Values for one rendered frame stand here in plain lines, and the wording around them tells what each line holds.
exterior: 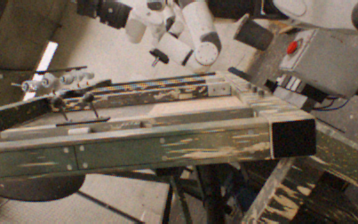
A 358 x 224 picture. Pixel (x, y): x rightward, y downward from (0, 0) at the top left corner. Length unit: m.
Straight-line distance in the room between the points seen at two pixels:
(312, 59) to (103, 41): 6.30
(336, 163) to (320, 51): 0.30
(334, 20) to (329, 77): 0.58
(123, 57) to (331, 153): 6.15
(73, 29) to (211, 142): 6.52
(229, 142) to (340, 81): 0.32
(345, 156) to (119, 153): 0.62
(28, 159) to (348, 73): 0.90
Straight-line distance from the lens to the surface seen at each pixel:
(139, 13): 0.97
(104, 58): 6.85
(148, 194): 7.19
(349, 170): 0.91
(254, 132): 0.79
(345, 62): 0.83
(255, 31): 5.71
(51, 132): 1.17
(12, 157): 0.96
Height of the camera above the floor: 1.16
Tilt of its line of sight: 2 degrees down
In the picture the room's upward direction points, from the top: 63 degrees counter-clockwise
